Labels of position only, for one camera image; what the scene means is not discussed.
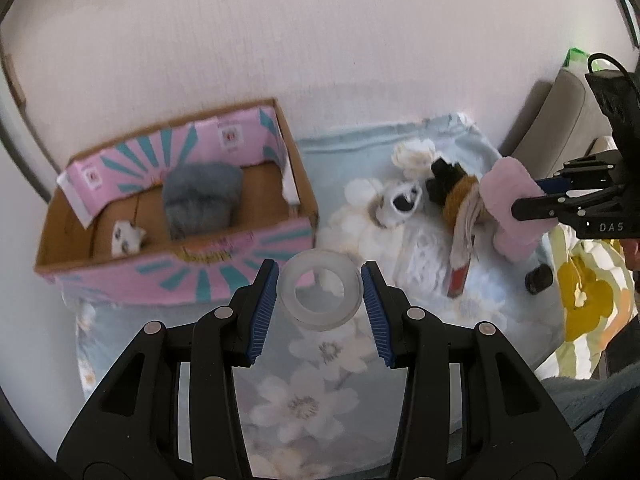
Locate yellow floral bedding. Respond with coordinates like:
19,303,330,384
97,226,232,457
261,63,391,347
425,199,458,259
536,226,638,379

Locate grey blue fluffy sock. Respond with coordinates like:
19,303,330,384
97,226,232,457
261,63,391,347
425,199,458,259
162,162,243,240

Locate pink cardboard box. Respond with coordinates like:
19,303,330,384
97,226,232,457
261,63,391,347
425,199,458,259
35,99,318,304

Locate beige chair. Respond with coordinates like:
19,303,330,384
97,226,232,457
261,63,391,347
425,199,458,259
512,68,611,179

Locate light blue floral cloth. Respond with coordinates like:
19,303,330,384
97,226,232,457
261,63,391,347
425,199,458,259
74,114,566,480

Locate clear tape roll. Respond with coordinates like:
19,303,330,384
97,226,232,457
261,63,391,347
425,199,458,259
277,248,363,332

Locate person right hand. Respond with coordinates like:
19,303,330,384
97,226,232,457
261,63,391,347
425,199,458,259
620,240,640,272

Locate brown white fluffy sock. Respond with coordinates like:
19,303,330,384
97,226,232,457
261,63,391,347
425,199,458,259
442,176,492,270

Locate small white printed sock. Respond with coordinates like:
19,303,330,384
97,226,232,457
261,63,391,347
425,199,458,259
111,220,146,258

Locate small black cap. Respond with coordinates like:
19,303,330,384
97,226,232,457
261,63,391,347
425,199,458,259
525,263,554,295

